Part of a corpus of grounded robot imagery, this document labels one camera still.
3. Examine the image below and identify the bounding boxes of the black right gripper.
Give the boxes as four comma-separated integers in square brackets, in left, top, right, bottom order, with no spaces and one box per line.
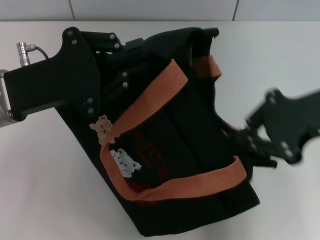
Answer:
[235,88,320,169]

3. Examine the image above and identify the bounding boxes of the black food bag orange handles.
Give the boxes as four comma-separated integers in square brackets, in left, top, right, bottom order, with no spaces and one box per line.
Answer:
[56,26,262,230]

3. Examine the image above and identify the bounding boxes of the left arm connector cable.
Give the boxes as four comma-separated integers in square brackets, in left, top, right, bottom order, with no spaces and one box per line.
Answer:
[15,42,50,69]

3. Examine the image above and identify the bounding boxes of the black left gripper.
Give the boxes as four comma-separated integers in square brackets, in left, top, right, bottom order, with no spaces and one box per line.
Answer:
[3,26,145,122]

